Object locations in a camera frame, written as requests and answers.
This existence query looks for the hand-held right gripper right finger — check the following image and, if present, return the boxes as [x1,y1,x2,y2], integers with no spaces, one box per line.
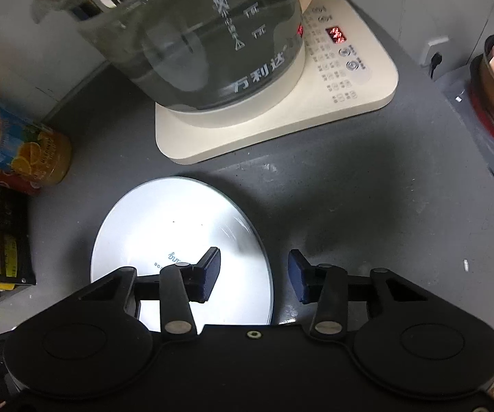
[287,248,435,341]

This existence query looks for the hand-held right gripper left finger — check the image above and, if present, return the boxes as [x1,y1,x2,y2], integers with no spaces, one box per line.
[75,246,222,338]

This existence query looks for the white deep plate with print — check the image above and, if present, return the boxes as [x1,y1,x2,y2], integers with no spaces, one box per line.
[90,176,274,332]

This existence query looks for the red drink can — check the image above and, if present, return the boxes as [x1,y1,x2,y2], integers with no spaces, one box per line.
[0,168,42,197]

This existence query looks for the cream kettle base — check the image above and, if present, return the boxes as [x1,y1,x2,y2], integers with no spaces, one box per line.
[154,0,399,166]

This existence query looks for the orange juice bottle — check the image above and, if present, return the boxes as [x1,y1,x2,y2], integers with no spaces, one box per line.
[0,81,73,188]

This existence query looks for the glass electric kettle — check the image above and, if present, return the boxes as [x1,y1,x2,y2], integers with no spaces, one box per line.
[30,0,330,115]

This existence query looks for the white socket with black plug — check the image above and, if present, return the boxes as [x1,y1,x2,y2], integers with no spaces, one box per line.
[420,38,450,81]

